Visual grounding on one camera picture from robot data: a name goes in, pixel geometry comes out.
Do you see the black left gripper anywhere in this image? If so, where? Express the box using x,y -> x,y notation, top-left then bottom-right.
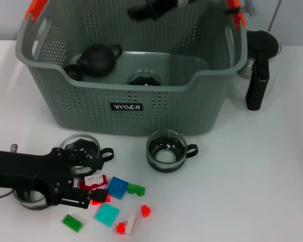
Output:
0,148 -> 105,206

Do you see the grey perforated storage bin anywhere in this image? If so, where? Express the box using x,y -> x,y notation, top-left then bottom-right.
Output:
15,0 -> 248,137

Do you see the small black ceramic teacup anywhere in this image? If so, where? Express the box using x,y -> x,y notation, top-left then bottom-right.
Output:
63,63 -> 84,82

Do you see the large red toy brick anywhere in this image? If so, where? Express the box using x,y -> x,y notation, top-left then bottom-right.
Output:
90,195 -> 111,206

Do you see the short white toy brick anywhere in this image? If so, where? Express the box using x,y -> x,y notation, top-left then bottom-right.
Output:
84,174 -> 104,187

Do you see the blue toy plate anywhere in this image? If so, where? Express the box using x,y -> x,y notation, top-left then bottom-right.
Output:
106,176 -> 129,200

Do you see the dark red toy brick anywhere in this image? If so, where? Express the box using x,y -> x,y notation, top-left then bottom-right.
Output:
78,174 -> 109,190

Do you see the cyan toy plate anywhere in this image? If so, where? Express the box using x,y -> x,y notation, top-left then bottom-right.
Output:
94,203 -> 121,227

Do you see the green toy brick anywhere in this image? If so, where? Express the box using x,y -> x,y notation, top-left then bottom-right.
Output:
127,183 -> 146,197

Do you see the green flat toy plate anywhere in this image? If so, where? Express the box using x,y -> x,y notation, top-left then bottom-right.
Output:
62,214 -> 83,232

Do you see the small red toy brick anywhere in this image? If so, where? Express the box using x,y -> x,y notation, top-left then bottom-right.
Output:
140,205 -> 152,218
116,221 -> 127,235

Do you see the long white toy brick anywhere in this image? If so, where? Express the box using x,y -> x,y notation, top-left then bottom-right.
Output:
123,214 -> 137,235

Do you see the black ceramic teapot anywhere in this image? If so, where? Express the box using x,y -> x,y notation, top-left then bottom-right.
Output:
77,43 -> 123,78

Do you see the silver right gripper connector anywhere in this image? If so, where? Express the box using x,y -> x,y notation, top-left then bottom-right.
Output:
242,0 -> 256,15

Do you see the grey left gripper cable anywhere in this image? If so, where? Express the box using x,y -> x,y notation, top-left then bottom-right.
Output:
0,191 -> 15,201

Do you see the glass pitcher with black handle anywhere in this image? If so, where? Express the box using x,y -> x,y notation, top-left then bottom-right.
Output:
237,30 -> 282,111

